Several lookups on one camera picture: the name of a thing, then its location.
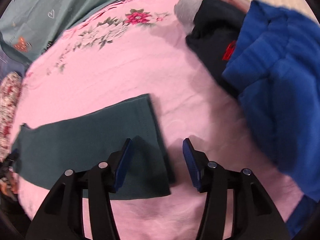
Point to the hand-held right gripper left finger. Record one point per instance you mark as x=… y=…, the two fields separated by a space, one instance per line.
x=122 y=167

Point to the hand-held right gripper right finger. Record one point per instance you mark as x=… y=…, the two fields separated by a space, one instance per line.
x=192 y=165

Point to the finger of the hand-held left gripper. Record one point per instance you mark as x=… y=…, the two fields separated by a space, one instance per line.
x=14 y=154

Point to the dark green pants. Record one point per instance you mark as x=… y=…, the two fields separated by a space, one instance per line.
x=75 y=142

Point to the person's left hand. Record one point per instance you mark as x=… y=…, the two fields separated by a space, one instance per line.
x=6 y=187

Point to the red floral quilt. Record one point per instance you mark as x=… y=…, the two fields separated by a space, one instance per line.
x=7 y=100

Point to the purple plaid pillow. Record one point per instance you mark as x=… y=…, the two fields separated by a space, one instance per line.
x=7 y=65

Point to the pink floral bed sheet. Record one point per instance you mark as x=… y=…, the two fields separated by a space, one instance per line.
x=150 y=67

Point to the blue garment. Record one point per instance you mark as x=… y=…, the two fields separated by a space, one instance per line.
x=275 y=80

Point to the navy garment with red print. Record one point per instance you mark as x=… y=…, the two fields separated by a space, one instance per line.
x=215 y=37

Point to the grey cloth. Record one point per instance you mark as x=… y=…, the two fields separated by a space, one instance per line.
x=186 y=10

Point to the teal heart-print pillow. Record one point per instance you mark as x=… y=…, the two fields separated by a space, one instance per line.
x=62 y=5

